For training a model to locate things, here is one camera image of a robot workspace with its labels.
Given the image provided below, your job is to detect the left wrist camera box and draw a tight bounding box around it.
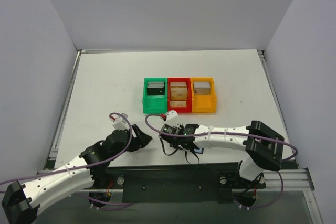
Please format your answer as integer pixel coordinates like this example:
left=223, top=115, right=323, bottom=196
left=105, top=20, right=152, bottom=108
left=109, top=113, right=129, bottom=130

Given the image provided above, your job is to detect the black leather card holder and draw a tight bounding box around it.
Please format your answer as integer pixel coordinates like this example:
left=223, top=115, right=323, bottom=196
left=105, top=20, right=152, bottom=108
left=194, top=148, right=204, bottom=154

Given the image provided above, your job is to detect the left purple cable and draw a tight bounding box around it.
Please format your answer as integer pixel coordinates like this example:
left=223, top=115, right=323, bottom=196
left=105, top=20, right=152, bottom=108
left=0, top=113, right=133, bottom=211

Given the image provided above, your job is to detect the green plastic bin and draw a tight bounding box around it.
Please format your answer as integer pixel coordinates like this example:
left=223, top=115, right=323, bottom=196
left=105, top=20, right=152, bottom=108
left=142, top=78, right=167, bottom=114

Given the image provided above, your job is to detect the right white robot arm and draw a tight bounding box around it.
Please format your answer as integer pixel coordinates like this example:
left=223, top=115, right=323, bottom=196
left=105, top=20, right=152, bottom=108
left=159, top=121, right=284, bottom=182

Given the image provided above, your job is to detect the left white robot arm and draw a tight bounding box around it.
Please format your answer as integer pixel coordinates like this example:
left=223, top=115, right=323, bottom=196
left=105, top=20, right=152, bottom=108
left=1, top=124, right=152, bottom=223

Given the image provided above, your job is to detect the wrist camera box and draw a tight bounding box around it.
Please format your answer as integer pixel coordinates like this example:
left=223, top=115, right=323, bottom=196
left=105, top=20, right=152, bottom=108
left=109, top=113, right=129, bottom=130
left=160, top=110, right=178, bottom=122

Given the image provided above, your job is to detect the red plastic bin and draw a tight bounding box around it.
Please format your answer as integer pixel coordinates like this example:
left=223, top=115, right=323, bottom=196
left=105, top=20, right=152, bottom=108
left=167, top=78, right=192, bottom=113

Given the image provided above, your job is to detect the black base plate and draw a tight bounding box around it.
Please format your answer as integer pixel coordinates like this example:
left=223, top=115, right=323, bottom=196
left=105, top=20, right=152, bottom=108
left=85, top=163, right=266, bottom=206

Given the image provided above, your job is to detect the aluminium frame rail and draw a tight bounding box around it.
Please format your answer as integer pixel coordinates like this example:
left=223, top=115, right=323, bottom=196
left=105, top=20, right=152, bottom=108
left=39, top=50, right=115, bottom=174

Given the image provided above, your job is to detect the orange plastic bin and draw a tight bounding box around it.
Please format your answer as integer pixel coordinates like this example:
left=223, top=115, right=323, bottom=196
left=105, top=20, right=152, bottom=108
left=190, top=77, right=217, bottom=113

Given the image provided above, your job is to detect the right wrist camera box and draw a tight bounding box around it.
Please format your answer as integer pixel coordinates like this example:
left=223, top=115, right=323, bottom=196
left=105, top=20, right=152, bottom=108
left=160, top=110, right=178, bottom=122

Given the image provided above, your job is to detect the black card stack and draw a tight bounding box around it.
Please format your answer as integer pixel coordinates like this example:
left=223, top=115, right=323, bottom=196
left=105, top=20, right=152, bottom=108
left=146, top=82, right=165, bottom=96

